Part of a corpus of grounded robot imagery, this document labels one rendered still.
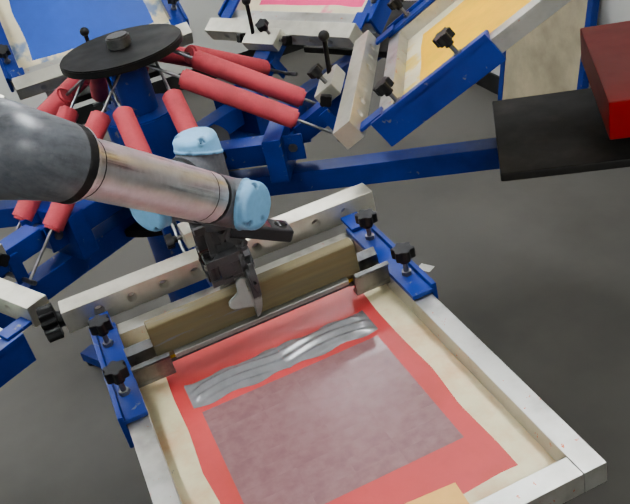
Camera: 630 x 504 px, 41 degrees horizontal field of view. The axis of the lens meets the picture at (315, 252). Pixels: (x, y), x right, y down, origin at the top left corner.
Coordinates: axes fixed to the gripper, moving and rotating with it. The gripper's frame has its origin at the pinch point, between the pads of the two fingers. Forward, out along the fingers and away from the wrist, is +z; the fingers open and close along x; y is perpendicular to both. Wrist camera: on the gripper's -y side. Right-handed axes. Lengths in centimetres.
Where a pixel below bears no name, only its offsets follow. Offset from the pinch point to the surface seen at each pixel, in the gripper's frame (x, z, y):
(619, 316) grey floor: -60, 103, -128
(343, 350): 12.9, 7.8, -10.3
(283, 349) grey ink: 6.9, 7.0, -1.0
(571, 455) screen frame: 57, 4, -26
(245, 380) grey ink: 10.5, 7.2, 7.7
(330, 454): 34.5, 7.9, 1.7
